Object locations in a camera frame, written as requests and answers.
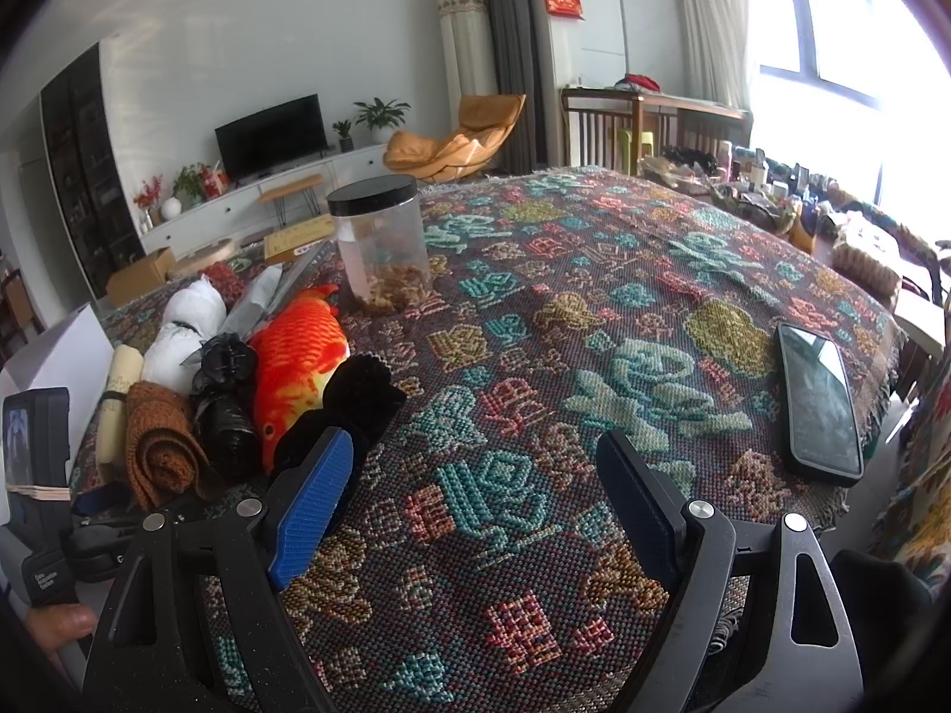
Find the small wooden bench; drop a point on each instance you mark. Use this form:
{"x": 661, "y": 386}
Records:
{"x": 305, "y": 189}

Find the grey plastic mailer bag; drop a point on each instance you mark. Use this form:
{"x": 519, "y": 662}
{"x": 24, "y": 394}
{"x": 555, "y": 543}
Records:
{"x": 271, "y": 290}

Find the black smartphone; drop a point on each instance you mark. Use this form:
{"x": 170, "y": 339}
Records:
{"x": 822, "y": 437}

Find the brown cardboard box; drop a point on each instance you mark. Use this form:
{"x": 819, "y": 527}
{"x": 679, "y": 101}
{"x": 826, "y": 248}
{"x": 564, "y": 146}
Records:
{"x": 140, "y": 278}

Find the orange lounge chair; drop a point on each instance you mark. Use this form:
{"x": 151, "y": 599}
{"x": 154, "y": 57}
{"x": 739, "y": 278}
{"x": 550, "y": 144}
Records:
{"x": 484, "y": 124}

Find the green potted plant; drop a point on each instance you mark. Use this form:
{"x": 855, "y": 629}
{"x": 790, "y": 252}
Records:
{"x": 381, "y": 118}

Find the flat yellow cardboard box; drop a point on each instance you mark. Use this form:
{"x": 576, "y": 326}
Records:
{"x": 293, "y": 241}

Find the white storage box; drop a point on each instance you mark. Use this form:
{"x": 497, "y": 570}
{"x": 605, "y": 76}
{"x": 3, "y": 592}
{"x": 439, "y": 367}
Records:
{"x": 75, "y": 354}

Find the small dark potted plant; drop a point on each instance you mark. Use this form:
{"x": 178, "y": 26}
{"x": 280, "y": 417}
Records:
{"x": 342, "y": 129}

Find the white soft bundle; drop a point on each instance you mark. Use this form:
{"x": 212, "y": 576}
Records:
{"x": 192, "y": 316}

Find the red patterned pouch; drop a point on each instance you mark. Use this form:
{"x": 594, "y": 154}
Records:
{"x": 226, "y": 282}

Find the white tv cabinet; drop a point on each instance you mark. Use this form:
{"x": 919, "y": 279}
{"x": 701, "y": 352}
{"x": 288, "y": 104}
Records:
{"x": 239, "y": 214}

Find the white floor air conditioner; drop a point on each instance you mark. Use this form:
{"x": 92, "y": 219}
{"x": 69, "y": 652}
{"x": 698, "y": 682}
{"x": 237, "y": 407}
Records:
{"x": 467, "y": 50}

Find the black soft roll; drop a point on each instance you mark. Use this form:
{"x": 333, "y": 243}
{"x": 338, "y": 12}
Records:
{"x": 361, "y": 399}

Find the brown knitted cloth roll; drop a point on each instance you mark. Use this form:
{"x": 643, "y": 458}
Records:
{"x": 163, "y": 457}

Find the red flowers white vase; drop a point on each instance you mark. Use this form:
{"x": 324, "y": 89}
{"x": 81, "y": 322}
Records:
{"x": 155, "y": 203}

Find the dark grey curtain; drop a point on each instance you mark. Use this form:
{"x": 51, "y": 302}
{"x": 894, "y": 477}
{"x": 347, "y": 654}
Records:
{"x": 523, "y": 55}

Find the black display cabinet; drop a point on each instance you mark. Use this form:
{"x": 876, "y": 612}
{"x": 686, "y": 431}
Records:
{"x": 85, "y": 178}

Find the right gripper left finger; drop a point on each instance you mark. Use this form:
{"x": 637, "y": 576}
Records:
{"x": 301, "y": 504}

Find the black bag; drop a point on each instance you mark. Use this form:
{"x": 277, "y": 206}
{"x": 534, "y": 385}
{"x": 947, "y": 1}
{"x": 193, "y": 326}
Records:
{"x": 222, "y": 396}

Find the person's left hand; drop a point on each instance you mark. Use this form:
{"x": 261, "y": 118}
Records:
{"x": 54, "y": 626}

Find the black television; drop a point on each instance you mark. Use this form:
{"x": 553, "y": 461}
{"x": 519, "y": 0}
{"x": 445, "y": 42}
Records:
{"x": 275, "y": 136}

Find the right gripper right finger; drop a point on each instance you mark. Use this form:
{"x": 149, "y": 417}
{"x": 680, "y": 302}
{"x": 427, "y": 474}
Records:
{"x": 648, "y": 506}

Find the clear jar black lid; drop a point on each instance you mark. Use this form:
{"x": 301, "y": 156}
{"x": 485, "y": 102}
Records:
{"x": 380, "y": 235}

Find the beige mat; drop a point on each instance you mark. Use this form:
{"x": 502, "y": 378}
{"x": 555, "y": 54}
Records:
{"x": 125, "y": 371}

